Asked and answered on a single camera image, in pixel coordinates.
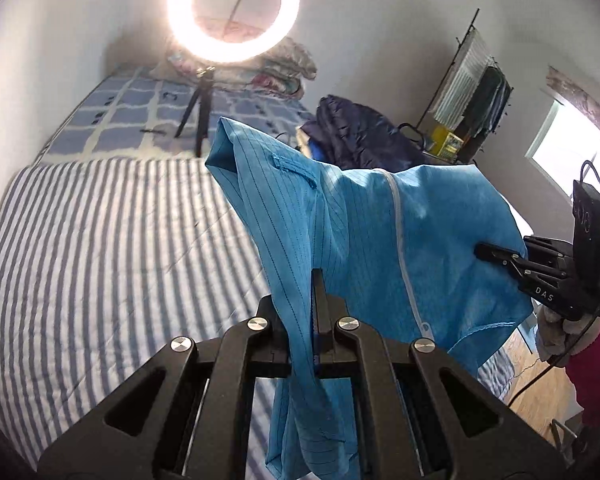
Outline blue pinstriped garment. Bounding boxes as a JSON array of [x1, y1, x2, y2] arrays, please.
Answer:
[[205, 116, 534, 480]]

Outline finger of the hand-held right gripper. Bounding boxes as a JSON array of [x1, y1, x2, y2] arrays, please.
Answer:
[[474, 241, 567, 292], [524, 235, 576, 267]]

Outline dark hanging clothes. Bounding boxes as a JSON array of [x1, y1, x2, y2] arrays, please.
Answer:
[[467, 62, 514, 142]]

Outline floral curtain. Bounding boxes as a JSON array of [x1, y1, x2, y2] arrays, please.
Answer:
[[545, 65, 600, 149]]

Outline window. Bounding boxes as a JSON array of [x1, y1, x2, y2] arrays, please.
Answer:
[[525, 97, 600, 202]]

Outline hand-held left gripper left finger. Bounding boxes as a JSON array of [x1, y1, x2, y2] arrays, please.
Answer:
[[37, 295, 293, 480]]

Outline navy puffer jacket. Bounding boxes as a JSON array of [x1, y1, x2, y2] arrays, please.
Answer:
[[314, 95, 447, 171]]

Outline black tripod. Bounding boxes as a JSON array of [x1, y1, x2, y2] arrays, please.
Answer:
[[174, 67, 217, 157]]

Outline white striped hanging cloth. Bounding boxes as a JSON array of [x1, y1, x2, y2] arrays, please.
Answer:
[[432, 30, 492, 129]]

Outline ring light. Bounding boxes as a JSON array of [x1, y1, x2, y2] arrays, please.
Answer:
[[166, 0, 301, 69]]

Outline blue patterned bed sheet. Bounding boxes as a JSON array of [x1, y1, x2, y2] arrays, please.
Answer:
[[35, 62, 317, 167]]

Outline black clothes rack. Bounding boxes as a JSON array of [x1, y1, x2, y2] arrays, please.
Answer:
[[415, 8, 514, 162]]

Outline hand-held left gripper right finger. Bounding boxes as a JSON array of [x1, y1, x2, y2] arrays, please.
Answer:
[[311, 269, 564, 480]]

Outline black cable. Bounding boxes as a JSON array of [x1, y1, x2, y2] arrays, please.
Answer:
[[505, 300, 600, 407]]

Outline grey striped blanket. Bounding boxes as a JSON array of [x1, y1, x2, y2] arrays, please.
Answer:
[[0, 155, 517, 472]]

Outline yellow box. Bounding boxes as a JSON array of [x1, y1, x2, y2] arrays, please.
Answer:
[[430, 125, 469, 159]]

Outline person's right hand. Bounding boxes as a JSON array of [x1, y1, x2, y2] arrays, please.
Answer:
[[535, 306, 589, 362]]

